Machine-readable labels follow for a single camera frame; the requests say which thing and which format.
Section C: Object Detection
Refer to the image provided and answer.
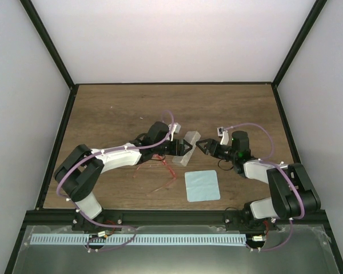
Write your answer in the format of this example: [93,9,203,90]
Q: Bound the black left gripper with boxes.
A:
[153,139,192,156]

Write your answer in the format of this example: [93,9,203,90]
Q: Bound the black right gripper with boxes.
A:
[197,139,238,162]

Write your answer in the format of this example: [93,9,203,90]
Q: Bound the red transparent sunglasses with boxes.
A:
[132,155,177,196]

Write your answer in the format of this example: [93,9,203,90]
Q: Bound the light blue cleaning cloth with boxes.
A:
[185,170,221,203]

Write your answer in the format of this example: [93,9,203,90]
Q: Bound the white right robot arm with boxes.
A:
[196,131,321,230]

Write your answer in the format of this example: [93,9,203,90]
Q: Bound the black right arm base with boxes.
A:
[222,202,274,231]

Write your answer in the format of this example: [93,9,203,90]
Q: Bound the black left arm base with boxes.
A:
[73,209,124,232]

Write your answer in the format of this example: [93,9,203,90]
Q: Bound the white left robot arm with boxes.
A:
[54,122,193,231]

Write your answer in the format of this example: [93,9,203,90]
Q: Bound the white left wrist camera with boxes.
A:
[169,123,181,141]

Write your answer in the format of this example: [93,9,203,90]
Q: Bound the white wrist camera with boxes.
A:
[217,127,230,145]
[169,123,181,141]

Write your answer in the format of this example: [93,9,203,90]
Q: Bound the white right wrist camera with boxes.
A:
[217,127,230,145]

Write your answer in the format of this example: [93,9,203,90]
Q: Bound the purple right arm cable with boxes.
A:
[222,122,306,252]

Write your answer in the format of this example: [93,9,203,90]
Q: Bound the black aluminium frame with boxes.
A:
[5,1,326,273]

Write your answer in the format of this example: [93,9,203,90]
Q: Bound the light blue slotted cable duct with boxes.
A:
[29,233,246,246]

